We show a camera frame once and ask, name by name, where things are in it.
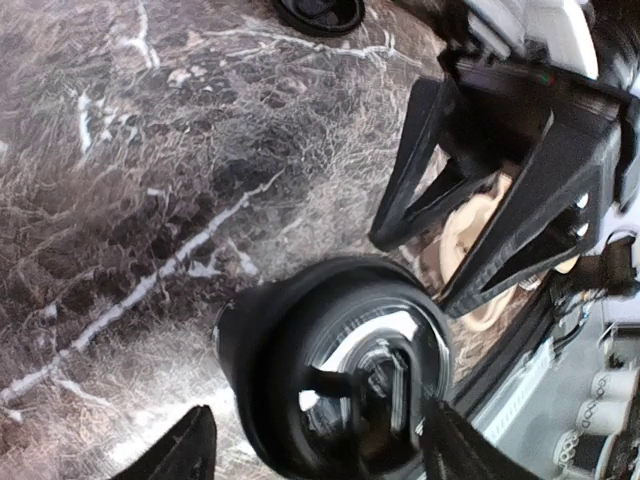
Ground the white slotted cable duct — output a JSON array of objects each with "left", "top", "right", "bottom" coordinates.
[{"left": 472, "top": 338, "right": 556, "bottom": 446}]

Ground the brown cardboard cup carrier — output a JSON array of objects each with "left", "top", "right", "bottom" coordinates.
[{"left": 414, "top": 172, "right": 541, "bottom": 332}]

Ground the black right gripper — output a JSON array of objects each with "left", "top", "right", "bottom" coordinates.
[{"left": 368, "top": 59, "right": 640, "bottom": 317}]

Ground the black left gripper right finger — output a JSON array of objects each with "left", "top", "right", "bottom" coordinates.
[{"left": 420, "top": 387, "right": 539, "bottom": 480}]

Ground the stack of black lids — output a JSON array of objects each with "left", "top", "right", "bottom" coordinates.
[{"left": 272, "top": 0, "right": 366, "bottom": 38}]

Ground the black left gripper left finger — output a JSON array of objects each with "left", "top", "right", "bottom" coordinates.
[{"left": 113, "top": 405, "right": 217, "bottom": 480}]

